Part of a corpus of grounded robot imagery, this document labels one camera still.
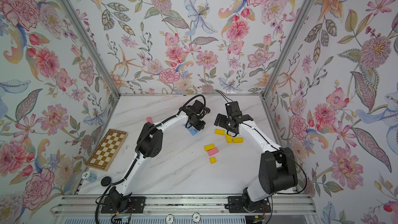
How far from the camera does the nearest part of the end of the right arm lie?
0.63m

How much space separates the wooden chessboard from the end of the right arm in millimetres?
603

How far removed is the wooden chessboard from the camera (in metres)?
0.86
